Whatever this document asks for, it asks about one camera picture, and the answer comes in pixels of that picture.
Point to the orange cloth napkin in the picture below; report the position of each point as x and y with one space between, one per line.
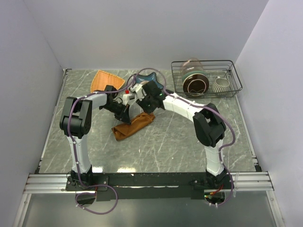
123 131

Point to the orange woven triangular tray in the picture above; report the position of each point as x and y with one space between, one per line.
103 78

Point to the clear glass jar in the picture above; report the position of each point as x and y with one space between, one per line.
193 64

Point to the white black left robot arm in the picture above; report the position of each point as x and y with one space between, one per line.
76 121

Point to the stacked ceramic plates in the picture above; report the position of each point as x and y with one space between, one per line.
195 83

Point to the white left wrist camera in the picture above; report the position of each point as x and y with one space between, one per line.
127 97

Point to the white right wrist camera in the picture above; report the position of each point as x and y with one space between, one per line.
138 91

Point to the striped ceramic mug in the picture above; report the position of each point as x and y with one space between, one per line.
220 85

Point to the blue star-shaped dish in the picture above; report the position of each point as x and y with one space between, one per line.
141 80

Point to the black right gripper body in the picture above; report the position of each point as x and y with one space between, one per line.
147 104

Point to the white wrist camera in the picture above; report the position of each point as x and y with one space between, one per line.
138 91
127 97

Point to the aluminium frame rail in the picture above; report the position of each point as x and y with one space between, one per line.
56 183

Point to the black wire dish rack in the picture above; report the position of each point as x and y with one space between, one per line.
213 69

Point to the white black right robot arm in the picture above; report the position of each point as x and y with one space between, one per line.
209 127

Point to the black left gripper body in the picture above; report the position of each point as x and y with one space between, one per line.
117 109

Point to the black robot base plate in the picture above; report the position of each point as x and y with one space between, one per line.
109 186

